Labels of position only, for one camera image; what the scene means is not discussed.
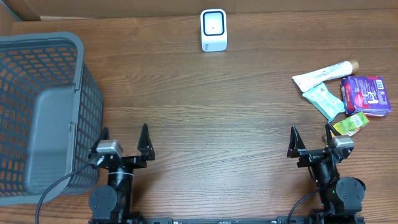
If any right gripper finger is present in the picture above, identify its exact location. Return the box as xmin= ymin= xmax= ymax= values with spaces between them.
xmin=287 ymin=126 xmax=307 ymax=157
xmin=325 ymin=123 xmax=341 ymax=140

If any green drink carton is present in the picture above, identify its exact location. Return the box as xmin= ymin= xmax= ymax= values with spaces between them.
xmin=333 ymin=112 xmax=369 ymax=136

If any purple sanitary pad pack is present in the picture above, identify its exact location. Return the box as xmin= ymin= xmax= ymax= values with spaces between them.
xmin=340 ymin=76 xmax=392 ymax=117

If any white cosmetic tube gold cap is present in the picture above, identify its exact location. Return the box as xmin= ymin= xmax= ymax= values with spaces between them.
xmin=292 ymin=60 xmax=359 ymax=93

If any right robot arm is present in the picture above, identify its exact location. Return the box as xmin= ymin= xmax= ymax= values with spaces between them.
xmin=286 ymin=123 xmax=366 ymax=223

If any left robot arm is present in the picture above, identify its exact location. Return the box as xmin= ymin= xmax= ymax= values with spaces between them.
xmin=89 ymin=124 xmax=155 ymax=224

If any grey plastic shopping basket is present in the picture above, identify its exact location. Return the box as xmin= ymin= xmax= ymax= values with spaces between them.
xmin=1 ymin=32 xmax=104 ymax=206

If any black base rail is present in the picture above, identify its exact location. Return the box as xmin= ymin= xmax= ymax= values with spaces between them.
xmin=88 ymin=214 xmax=365 ymax=224

